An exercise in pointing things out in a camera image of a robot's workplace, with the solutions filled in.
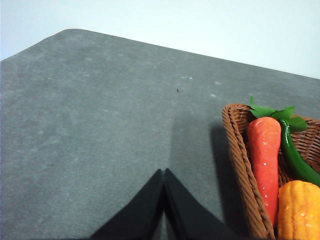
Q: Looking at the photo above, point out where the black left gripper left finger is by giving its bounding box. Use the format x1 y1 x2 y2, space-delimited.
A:
89 169 164 240

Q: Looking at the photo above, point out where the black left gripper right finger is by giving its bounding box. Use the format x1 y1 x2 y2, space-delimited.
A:
163 168 249 240

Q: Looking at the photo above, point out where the brown wicker basket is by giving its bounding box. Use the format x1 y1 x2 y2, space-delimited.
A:
222 103 320 240

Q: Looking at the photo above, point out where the yellow toy corn cob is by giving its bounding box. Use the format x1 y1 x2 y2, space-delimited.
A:
278 180 320 240

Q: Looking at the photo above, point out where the orange toy carrot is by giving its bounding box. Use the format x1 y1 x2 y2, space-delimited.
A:
247 116 282 227

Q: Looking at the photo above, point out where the green toy chili pepper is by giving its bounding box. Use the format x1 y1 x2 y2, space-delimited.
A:
281 120 320 187

